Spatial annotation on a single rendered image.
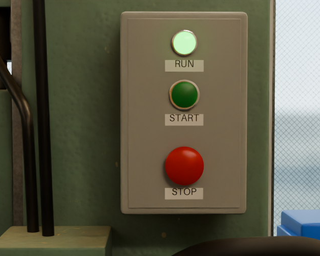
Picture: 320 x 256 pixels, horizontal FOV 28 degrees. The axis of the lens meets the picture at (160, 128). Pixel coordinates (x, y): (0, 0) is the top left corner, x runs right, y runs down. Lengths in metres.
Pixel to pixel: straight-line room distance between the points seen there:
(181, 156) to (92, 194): 0.11
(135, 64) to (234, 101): 0.08
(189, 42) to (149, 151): 0.09
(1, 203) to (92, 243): 0.14
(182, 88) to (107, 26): 0.11
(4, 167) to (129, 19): 0.20
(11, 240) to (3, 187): 0.11
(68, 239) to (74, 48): 0.16
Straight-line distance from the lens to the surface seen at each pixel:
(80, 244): 0.50
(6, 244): 0.51
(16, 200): 0.61
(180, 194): 0.50
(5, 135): 0.61
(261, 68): 0.57
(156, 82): 0.50
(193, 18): 0.50
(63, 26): 0.57
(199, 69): 0.50
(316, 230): 1.32
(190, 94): 0.49
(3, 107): 0.61
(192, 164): 0.49
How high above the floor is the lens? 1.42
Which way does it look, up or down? 3 degrees down
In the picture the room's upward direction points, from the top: straight up
